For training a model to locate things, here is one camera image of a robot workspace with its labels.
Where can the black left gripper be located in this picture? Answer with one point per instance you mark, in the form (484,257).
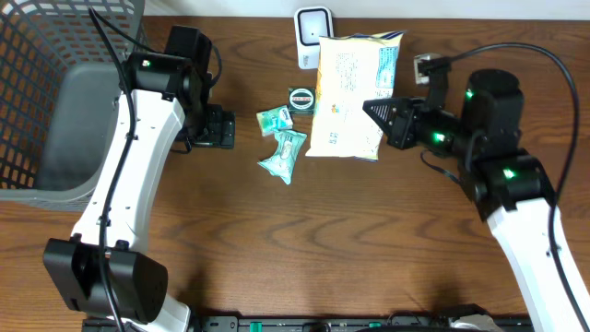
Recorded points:
(221,127)

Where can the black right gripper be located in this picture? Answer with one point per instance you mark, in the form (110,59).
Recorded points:
(395,131)

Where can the cream snack bag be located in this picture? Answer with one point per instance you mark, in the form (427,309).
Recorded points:
(352,70)

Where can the teal white tissue packet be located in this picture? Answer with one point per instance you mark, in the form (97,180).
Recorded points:
(281,163)

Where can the green Zam-Buk ointment box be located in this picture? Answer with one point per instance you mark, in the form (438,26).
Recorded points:
(301,101)

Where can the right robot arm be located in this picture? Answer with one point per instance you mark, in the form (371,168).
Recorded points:
(508,186)

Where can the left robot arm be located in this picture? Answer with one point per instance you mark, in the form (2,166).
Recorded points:
(103,268)

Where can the white barcode scanner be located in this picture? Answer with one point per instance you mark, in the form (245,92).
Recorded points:
(311,23)

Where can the grey plastic mesh basket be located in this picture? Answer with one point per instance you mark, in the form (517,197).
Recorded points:
(59,92)

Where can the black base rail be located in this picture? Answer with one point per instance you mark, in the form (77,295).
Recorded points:
(235,324)

